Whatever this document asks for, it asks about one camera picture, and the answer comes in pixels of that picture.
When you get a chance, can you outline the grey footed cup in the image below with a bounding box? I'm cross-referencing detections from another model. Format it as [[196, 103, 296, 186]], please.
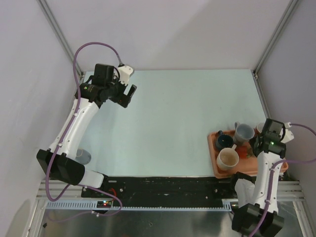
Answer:
[[233, 121, 255, 145]]

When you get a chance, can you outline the small red-orange mug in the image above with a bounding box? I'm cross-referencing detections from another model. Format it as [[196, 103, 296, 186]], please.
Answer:
[[235, 146, 254, 158]]

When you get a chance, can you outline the orange plastic tray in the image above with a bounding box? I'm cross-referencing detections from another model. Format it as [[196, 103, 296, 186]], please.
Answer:
[[207, 129, 289, 178]]

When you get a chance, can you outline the large pink mug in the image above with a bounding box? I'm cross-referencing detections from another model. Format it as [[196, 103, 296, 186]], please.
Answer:
[[216, 144, 239, 171]]

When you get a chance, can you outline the blue striped ceramic mug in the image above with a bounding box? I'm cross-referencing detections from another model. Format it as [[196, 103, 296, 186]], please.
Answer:
[[215, 130, 234, 151]]

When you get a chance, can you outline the grey printed mug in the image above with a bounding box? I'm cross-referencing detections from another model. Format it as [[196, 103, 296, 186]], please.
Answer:
[[75, 148, 91, 165]]

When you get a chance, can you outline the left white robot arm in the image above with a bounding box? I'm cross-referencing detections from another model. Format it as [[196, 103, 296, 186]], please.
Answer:
[[37, 64, 137, 197]]

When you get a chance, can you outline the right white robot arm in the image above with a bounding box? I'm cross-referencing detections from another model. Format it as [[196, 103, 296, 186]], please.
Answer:
[[228, 118, 286, 237]]

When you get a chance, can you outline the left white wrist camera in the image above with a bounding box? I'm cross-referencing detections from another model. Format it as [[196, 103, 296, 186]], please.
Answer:
[[118, 65, 134, 86]]

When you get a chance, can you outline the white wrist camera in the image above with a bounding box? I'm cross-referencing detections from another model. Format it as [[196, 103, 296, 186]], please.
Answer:
[[281, 122, 294, 143], [118, 65, 134, 86]]

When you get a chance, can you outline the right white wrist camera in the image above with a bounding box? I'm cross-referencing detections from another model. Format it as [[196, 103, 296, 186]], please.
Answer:
[[281, 122, 294, 143]]

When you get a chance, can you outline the grey slotted cable duct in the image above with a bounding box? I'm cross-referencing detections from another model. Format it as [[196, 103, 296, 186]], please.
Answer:
[[45, 199, 235, 210]]

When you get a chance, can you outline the left aluminium frame post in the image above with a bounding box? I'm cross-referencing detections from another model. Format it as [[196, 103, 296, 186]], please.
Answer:
[[37, 0, 84, 79]]

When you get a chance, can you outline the aluminium frame post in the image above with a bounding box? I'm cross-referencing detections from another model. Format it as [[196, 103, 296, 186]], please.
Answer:
[[252, 0, 301, 79], [37, 0, 84, 79]]

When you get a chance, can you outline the right aluminium frame post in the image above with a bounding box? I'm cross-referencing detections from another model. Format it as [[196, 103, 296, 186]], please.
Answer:
[[252, 0, 301, 79]]

